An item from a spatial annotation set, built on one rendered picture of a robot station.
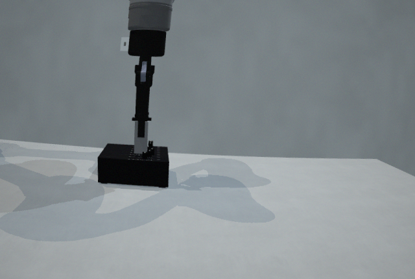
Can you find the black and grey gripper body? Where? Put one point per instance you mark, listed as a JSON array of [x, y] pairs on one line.
[[145, 43]]

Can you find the black lighting desk panel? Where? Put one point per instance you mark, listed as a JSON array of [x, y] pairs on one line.
[[117, 164]]

